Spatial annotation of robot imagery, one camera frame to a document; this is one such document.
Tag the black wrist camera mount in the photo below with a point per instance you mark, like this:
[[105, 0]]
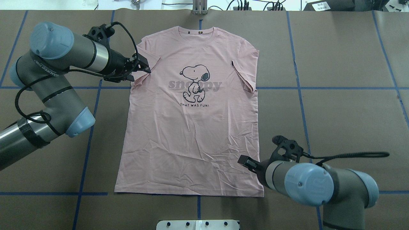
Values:
[[100, 34], [286, 150]]

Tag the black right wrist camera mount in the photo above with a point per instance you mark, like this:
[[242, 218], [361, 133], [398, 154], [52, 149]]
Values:
[[286, 150]]

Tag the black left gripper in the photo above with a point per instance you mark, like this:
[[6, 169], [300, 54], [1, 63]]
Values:
[[116, 64]]

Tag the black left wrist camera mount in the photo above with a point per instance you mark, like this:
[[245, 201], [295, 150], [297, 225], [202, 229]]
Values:
[[100, 34]]

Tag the aluminium frame post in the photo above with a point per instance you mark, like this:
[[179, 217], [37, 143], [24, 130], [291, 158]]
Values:
[[200, 7]]

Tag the pink Snoopy t-shirt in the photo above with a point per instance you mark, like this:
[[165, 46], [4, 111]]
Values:
[[192, 117]]

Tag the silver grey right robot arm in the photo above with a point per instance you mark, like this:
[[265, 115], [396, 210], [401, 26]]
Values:
[[344, 194]]

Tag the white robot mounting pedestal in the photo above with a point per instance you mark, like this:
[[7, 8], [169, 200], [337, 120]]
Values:
[[214, 224]]

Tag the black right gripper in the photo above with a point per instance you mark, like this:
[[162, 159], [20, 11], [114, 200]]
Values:
[[261, 172]]

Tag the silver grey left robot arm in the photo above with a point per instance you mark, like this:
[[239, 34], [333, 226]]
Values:
[[48, 104]]

